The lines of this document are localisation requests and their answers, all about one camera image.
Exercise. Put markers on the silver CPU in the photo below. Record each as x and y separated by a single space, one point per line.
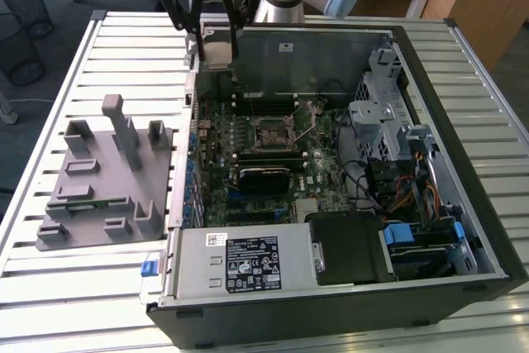
219 53

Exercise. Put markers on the thin metal locking lever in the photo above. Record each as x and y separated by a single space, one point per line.
252 105

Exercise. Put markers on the CPU socket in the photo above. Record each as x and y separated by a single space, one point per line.
268 134

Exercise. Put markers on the small black graphics card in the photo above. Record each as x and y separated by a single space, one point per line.
264 181

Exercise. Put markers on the grey metal drive cage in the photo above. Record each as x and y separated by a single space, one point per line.
368 117

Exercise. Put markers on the green motherboard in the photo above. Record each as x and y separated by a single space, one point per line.
335 175

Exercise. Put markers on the black expansion slot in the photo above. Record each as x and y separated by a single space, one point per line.
250 216

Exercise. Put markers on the silver chipset heatsink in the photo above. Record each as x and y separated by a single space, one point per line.
309 209

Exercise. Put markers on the grey parts rack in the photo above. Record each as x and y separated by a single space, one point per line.
111 187

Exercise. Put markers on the white metal desk leg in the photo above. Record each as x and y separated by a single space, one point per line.
8 109

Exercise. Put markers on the green RAM stick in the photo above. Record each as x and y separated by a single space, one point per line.
101 204

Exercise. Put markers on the silver power supply unit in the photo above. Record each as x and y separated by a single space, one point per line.
194 258

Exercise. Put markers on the black plastic shroud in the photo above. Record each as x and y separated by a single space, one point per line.
351 245

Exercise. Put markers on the blue case latch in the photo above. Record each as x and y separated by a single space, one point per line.
149 268

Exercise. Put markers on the hard disk in blue carrier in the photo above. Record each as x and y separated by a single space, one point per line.
396 235

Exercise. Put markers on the wooden cabinet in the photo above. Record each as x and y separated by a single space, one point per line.
487 6

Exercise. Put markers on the black PC case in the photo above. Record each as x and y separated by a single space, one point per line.
289 320

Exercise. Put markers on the blue plastic clip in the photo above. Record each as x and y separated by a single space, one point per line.
458 232

